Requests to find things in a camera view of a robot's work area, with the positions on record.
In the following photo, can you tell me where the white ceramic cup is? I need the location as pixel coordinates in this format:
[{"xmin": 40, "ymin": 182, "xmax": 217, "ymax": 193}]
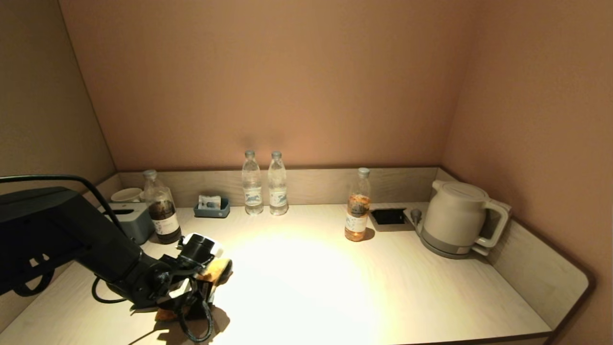
[{"xmin": 112, "ymin": 187, "xmax": 145, "ymax": 203}]

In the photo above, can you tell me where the plastic bottle with orange tea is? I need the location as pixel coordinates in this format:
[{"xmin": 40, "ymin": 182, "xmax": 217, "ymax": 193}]
[{"xmin": 344, "ymin": 167, "xmax": 372, "ymax": 242}]

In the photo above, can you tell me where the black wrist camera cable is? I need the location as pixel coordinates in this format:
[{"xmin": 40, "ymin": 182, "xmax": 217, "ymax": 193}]
[{"xmin": 176, "ymin": 296, "xmax": 215, "ymax": 344}]

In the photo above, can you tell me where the black recessed power socket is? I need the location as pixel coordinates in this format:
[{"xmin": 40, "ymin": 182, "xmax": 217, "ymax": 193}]
[{"xmin": 370, "ymin": 208, "xmax": 407, "ymax": 226}]

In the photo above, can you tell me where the yellow cloth with dark backing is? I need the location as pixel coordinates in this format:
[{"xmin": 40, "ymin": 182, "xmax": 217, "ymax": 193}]
[{"xmin": 154, "ymin": 258, "xmax": 234, "ymax": 322}]

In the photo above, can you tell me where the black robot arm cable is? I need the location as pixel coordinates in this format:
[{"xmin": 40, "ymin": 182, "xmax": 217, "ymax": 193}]
[{"xmin": 0, "ymin": 174, "xmax": 132, "ymax": 305}]

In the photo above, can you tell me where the grey-blue tissue box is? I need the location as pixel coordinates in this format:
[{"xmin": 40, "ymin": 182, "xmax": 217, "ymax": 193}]
[{"xmin": 98, "ymin": 202, "xmax": 155, "ymax": 245}]

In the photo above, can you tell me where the grey kettle base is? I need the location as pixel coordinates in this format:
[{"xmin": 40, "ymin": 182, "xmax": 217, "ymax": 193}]
[{"xmin": 417, "ymin": 225, "xmax": 490, "ymax": 260}]

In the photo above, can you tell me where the small blue-grey tray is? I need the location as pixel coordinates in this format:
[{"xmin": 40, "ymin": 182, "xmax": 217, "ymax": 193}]
[{"xmin": 194, "ymin": 197, "xmax": 231, "ymax": 219}]

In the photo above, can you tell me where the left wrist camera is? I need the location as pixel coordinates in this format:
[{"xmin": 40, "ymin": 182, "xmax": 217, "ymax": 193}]
[{"xmin": 183, "ymin": 233, "xmax": 224, "ymax": 263}]

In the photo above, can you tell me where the plastic bottle with dark drink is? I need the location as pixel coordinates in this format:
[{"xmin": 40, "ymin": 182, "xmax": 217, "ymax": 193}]
[{"xmin": 143, "ymin": 169, "xmax": 183, "ymax": 245}]

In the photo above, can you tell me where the cream electric kettle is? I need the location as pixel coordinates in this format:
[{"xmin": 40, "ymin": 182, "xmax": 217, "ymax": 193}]
[{"xmin": 421, "ymin": 180, "xmax": 511, "ymax": 255}]

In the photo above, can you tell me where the clear water bottle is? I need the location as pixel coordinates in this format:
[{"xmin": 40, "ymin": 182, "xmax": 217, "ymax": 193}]
[
  {"xmin": 242, "ymin": 150, "xmax": 264, "ymax": 216},
  {"xmin": 268, "ymin": 151, "xmax": 289, "ymax": 216}
]

